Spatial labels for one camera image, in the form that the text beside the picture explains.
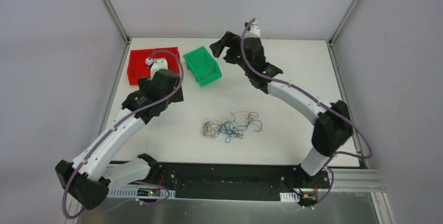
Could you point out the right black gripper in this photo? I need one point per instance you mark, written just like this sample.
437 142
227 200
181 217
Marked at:
230 48

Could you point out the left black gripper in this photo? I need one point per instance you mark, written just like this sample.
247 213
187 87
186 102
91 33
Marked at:
163 80

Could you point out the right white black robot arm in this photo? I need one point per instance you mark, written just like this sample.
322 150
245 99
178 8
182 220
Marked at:
330 120

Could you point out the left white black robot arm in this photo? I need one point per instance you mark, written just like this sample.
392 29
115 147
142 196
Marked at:
86 178

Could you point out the red plastic bin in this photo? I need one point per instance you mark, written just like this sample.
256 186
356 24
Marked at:
137 67

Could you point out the green plastic bin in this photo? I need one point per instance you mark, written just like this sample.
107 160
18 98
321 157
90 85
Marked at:
203 66

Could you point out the left circuit board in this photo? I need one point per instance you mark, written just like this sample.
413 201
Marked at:
149 192

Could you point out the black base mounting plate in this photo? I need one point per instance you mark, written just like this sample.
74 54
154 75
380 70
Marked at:
263 183

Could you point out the right circuit board connector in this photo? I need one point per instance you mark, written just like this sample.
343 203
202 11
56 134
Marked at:
307 200

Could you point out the aluminium frame rail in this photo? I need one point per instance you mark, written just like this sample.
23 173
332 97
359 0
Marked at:
357 180

